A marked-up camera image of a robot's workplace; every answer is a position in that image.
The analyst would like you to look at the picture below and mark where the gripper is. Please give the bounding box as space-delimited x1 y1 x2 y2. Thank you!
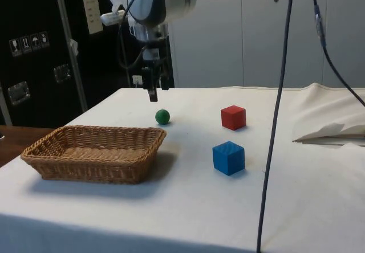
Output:
136 25 171 103

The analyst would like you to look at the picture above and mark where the wicker basket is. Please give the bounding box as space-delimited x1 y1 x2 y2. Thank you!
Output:
20 125 168 186

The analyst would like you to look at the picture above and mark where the green ball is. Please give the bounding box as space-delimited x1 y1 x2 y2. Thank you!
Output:
155 109 172 126

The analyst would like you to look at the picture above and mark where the pale grey locker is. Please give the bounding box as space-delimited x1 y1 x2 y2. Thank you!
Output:
321 0 365 89
241 0 325 89
167 0 244 88

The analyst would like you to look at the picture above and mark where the red cube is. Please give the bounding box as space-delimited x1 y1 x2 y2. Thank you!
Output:
220 105 247 131

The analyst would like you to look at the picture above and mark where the blue cube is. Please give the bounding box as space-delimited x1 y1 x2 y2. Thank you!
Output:
212 141 246 177

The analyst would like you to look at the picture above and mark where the black cabinet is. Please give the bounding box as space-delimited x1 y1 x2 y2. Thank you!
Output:
0 0 175 126

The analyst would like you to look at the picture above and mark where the black cable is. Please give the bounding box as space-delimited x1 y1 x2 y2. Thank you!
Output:
309 0 365 107
255 0 295 253
117 0 148 71

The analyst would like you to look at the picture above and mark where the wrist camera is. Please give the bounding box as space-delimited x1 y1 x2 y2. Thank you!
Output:
100 10 127 26

